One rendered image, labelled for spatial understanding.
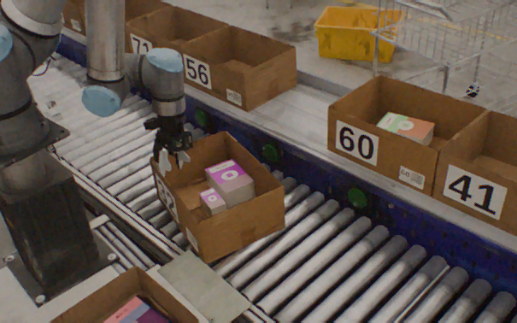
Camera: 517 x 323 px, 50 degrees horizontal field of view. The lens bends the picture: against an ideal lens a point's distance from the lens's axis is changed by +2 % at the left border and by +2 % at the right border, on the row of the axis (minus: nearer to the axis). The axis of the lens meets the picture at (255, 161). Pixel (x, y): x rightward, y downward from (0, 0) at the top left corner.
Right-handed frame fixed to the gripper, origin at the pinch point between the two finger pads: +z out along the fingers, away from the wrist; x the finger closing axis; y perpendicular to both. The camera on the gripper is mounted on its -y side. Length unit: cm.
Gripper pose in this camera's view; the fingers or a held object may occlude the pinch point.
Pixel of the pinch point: (170, 167)
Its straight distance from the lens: 166.0
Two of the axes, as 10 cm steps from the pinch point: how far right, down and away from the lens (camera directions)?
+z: -0.1, 8.5, 5.2
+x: 7.1, -3.6, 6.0
